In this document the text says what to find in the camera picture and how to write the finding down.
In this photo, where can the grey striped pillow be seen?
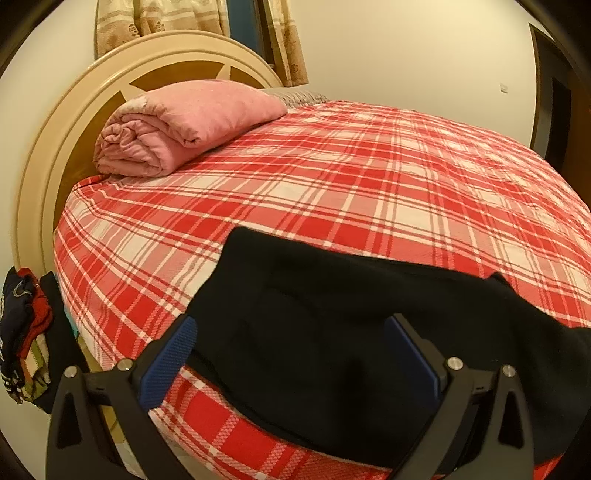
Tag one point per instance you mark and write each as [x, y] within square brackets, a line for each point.
[300, 97]

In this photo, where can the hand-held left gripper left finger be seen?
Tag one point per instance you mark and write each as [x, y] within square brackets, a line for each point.
[171, 355]

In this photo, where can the brown wooden door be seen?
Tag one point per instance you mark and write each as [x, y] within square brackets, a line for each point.
[561, 115]

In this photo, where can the cream wooden headboard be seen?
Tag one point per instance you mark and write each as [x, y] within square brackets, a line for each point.
[60, 138]

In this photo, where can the dark window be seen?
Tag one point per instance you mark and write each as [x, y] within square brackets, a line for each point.
[244, 18]

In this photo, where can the black pants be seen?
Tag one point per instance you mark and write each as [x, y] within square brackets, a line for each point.
[323, 300]

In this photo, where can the bed with red plaid sheet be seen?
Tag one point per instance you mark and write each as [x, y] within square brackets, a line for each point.
[346, 184]

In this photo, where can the beige floral curtain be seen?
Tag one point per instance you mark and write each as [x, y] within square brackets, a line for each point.
[288, 41]
[161, 14]

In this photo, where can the pink folded blanket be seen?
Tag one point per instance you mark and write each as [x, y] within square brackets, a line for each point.
[198, 110]

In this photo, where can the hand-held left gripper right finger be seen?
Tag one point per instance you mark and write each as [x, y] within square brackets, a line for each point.
[411, 360]

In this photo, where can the pile of colourful clothes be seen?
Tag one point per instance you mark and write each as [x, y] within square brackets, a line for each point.
[18, 314]

